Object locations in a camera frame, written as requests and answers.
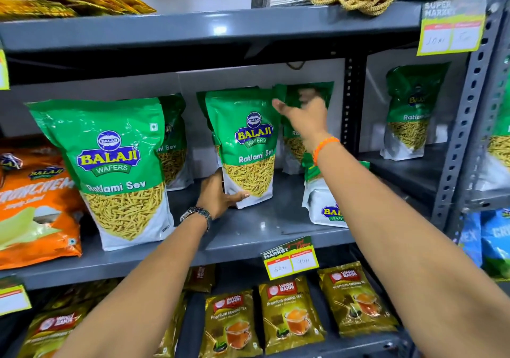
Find person's left hand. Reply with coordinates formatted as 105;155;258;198
195;168;252;220

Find person's right hand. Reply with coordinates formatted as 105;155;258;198
271;87;335;154

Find green Ratlami Sev packet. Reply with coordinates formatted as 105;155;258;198
301;152;371;229
158;81;335;192
25;97;176;252
476;55;510;192
379;62;451;161
205;87;287;210

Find grey metal shelving rack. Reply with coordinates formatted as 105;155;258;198
0;0;507;358
358;0;510;283

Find person's left forearm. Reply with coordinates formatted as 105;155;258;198
54;216;212;358

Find person's right forearm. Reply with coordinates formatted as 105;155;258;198
317;142;510;358

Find orange Crunchem chips packets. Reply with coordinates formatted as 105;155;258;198
0;134;87;271

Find silver wristwatch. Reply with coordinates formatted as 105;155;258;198
179;206;213;233

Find row of olive tea packets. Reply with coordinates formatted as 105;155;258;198
18;261;399;358

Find orange thread bracelet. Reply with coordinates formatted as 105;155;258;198
312;137;342;167

